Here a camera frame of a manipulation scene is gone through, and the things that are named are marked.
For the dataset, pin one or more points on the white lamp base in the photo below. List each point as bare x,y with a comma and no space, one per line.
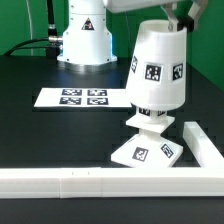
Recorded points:
148,149

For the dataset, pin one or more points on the white lamp bulb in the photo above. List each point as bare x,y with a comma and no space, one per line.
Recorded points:
151,114

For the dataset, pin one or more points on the black cable connector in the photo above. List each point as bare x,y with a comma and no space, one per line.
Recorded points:
55,41

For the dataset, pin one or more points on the white lamp shade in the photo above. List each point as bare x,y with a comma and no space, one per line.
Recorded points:
157,75

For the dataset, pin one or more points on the white L-shaped fence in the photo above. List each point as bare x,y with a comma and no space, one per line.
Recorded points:
206,179

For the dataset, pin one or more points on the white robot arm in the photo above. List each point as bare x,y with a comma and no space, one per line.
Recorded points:
86,44

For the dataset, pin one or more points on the white marker tag plate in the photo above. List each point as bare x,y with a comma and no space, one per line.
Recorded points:
82,97

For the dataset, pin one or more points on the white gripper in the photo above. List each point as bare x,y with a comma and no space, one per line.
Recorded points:
168,6

